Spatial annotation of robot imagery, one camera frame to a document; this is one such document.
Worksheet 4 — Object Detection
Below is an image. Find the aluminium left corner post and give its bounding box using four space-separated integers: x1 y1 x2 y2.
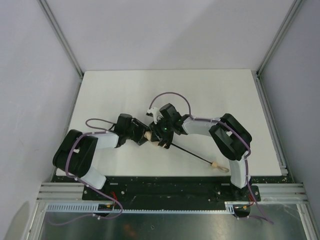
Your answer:
37 0 84 80

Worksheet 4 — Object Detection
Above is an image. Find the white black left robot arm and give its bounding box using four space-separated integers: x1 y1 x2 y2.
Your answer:
52 113 150 190

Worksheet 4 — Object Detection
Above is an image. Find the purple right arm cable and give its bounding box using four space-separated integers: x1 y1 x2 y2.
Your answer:
149 91 275 225

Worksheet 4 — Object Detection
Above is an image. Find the aluminium right side rail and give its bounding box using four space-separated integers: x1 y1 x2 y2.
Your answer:
251 71 289 176

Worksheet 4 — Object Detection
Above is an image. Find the grey slotted cable duct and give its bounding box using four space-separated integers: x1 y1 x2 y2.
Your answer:
46 201 236 215

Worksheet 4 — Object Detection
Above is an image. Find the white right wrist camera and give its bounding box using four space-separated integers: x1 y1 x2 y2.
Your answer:
146 107 163 125

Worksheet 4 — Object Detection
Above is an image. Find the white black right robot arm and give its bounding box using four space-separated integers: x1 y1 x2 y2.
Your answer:
146 103 252 193

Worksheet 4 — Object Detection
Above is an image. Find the aluminium corner frame post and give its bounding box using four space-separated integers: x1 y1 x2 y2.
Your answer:
256 0 306 77

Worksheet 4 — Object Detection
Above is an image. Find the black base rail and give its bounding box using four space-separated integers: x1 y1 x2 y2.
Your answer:
51 174 288 211

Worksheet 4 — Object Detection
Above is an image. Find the aluminium front cross rail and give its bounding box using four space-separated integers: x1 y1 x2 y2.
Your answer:
36 182 309 204

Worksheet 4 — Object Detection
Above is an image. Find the beige folding umbrella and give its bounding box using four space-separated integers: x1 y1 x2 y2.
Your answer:
144 131 230 173

